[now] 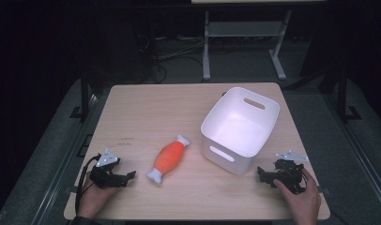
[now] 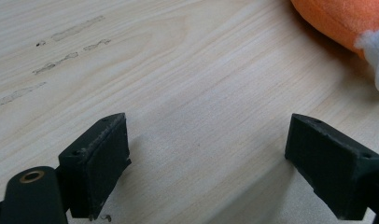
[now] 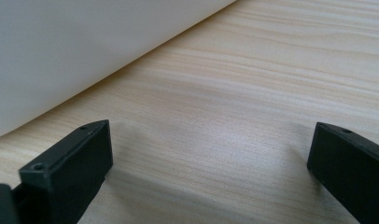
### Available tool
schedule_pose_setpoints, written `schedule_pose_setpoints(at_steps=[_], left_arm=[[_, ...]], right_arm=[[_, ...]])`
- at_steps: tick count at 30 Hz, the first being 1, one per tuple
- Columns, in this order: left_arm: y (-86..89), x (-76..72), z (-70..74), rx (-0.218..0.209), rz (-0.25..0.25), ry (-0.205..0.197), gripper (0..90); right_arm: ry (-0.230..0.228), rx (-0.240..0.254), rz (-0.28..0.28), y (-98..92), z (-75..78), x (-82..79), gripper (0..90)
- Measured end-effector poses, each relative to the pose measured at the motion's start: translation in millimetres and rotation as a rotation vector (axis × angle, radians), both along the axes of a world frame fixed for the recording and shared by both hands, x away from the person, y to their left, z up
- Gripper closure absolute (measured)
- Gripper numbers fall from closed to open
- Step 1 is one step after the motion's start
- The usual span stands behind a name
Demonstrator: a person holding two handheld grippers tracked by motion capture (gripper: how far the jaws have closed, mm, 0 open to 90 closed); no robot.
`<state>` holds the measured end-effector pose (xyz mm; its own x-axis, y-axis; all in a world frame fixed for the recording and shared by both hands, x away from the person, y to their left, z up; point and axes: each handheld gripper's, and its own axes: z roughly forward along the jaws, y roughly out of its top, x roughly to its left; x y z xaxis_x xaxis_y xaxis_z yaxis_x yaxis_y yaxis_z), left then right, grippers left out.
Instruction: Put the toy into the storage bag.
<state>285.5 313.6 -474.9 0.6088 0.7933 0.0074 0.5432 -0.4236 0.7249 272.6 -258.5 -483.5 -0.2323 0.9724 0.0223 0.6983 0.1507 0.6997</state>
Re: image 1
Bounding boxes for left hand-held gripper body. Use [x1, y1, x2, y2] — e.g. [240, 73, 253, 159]
[89, 148, 128, 189]

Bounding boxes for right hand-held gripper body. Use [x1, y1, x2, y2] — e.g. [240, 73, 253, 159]
[268, 149, 311, 195]

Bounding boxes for orange plush toy white ends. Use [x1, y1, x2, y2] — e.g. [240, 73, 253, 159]
[146, 134, 191, 186]

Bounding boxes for white plastic basket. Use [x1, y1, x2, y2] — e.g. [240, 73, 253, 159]
[200, 86, 281, 175]

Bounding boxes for person's left hand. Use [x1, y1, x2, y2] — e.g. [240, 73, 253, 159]
[76, 171, 118, 219]

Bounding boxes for person's right hand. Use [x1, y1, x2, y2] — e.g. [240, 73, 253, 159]
[272, 168, 322, 225]

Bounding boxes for person's dark left sleeve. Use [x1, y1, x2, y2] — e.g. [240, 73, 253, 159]
[69, 215, 100, 225]

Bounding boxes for black metal stand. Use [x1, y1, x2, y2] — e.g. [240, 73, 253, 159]
[334, 67, 362, 124]
[69, 70, 93, 122]

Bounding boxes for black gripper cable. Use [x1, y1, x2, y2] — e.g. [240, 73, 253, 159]
[74, 154, 101, 214]

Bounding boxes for metal floor rail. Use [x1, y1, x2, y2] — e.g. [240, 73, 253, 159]
[31, 93, 99, 225]
[322, 93, 381, 218]

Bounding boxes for black floor cable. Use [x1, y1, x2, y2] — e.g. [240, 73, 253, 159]
[141, 34, 168, 84]

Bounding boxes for grey floor cable bundle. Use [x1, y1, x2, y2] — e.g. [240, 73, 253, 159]
[153, 37, 206, 61]

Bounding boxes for white metal table frame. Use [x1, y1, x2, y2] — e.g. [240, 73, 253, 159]
[190, 0, 328, 82]

